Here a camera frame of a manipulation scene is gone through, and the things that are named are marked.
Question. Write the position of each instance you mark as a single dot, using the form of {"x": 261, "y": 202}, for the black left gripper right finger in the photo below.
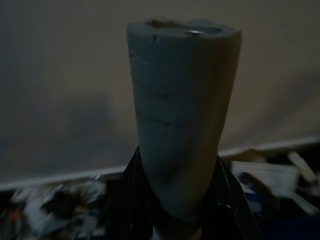
{"x": 227, "y": 212}

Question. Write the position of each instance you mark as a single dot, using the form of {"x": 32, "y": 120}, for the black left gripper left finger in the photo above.
{"x": 132, "y": 200}

